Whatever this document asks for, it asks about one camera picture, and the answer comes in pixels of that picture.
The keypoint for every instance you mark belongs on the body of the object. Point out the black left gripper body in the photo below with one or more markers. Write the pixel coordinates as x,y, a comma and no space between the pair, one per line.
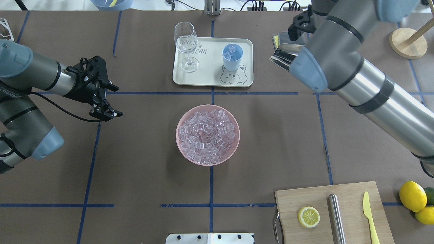
82,92

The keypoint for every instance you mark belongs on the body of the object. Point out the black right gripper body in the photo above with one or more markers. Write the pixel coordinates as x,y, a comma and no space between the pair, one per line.
302,21

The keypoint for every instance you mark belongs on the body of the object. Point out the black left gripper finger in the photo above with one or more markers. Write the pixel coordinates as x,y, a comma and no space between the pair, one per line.
108,113
97,110

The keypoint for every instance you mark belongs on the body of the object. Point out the metal ice scoop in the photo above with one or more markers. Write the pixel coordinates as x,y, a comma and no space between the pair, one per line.
285,54

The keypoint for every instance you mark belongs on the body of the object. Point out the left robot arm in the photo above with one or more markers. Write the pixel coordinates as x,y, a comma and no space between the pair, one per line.
29,133

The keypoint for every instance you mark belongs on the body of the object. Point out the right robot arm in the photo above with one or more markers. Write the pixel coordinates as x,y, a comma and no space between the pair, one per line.
331,60

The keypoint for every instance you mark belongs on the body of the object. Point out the blue plastic cup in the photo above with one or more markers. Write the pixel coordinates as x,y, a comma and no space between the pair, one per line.
231,65

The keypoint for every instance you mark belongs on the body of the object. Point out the ice cubes in cup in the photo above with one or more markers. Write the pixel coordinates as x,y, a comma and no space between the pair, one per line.
232,52

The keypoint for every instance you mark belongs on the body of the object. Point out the clear ice cubes pile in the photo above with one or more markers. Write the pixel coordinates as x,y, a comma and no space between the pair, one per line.
207,136

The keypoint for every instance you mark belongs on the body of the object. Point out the blue bowl with fork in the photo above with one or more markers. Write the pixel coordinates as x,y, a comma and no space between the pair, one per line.
112,5

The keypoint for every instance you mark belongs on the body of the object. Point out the cream bear tray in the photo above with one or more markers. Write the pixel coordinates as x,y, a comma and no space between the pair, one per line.
211,71

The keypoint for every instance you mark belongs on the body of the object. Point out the clear wine glass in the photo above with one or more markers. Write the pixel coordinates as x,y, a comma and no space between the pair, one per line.
186,42

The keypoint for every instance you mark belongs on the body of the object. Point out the pink bowl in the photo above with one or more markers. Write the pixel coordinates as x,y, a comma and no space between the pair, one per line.
207,135

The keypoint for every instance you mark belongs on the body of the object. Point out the wooden paper towel stand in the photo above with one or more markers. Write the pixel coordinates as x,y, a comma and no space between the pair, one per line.
410,43

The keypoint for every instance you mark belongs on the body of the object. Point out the lemon half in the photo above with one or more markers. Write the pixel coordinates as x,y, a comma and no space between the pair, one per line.
308,217

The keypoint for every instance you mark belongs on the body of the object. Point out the whole yellow lemon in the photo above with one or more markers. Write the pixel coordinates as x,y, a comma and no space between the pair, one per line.
413,196

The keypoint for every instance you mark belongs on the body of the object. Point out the steel cylinder rod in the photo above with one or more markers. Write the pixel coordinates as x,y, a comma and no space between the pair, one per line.
336,220

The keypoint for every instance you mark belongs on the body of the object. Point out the wooden cutting board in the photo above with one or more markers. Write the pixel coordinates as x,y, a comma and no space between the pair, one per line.
350,200

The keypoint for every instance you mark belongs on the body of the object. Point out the green lime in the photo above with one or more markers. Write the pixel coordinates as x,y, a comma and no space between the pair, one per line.
429,191

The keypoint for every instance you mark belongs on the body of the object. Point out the yellow plastic knife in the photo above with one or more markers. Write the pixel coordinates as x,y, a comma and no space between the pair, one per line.
368,213

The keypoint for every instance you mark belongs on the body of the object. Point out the aluminium frame post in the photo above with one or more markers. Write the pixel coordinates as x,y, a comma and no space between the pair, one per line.
212,7

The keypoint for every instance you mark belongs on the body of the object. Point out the white wire cup rack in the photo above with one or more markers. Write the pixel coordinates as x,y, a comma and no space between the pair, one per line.
5,30

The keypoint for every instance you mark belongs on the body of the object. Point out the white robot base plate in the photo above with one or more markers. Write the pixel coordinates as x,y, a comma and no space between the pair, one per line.
210,238

